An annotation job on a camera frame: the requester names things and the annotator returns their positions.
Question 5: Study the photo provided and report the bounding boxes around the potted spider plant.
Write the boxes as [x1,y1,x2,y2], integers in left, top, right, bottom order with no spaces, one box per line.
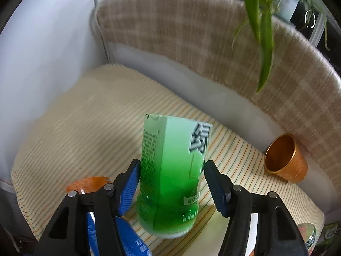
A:
[234,0,327,93]

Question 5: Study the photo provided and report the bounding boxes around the green tea bottle cup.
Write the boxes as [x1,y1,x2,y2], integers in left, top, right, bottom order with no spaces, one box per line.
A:
[137,114,213,239]

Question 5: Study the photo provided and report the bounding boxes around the grapefruit label bottle cup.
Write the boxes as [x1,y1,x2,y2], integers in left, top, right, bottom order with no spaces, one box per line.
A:
[297,223,316,255]

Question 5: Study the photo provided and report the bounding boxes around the plaid sofa backrest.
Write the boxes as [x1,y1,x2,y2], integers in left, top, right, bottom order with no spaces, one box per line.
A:
[95,0,340,188]

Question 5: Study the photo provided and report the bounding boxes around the copper cup near backrest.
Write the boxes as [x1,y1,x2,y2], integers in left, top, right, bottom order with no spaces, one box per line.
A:
[264,134,308,184]

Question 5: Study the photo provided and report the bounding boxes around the blue orange cut bottle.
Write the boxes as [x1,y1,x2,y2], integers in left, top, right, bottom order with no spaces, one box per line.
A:
[66,176,152,255]

